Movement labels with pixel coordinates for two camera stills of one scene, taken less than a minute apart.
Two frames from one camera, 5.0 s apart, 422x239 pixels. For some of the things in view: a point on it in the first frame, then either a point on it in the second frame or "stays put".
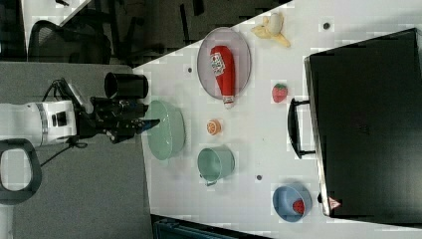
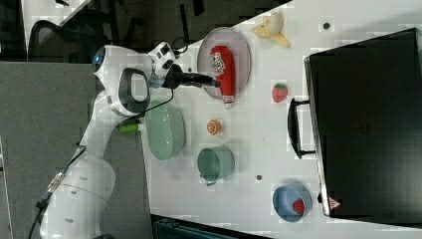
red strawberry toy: x=279 y=93 stays put
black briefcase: x=363 y=123 stays put
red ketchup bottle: x=223 y=67 stays put
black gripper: x=115 y=119 to x=175 y=78
